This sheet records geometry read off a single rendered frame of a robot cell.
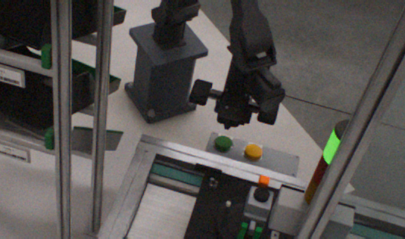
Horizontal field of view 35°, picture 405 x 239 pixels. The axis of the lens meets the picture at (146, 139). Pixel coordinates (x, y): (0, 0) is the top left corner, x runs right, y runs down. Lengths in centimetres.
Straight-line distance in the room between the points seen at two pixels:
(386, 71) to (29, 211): 89
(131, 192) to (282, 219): 40
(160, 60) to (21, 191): 44
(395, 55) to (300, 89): 237
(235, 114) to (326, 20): 237
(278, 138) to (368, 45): 194
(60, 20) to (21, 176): 77
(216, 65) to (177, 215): 58
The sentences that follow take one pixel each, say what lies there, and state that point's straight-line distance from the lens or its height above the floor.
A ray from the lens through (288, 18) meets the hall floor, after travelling 355.
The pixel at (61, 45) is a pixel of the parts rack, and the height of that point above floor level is 152.
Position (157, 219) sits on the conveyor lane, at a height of 92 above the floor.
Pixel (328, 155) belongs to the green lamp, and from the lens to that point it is 93.
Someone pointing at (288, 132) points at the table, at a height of 86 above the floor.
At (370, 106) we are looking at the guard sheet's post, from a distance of 82.
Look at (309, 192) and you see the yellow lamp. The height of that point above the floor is 128.
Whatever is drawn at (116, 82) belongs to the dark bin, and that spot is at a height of 121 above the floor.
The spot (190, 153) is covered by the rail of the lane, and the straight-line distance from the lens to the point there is 143.
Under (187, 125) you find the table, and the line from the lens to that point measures 163.
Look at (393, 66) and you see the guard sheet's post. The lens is 79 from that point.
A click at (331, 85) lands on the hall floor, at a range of 322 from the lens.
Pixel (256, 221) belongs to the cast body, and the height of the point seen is 105.
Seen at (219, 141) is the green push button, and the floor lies 97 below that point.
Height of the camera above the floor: 203
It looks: 48 degrees down
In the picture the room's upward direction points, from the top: 8 degrees clockwise
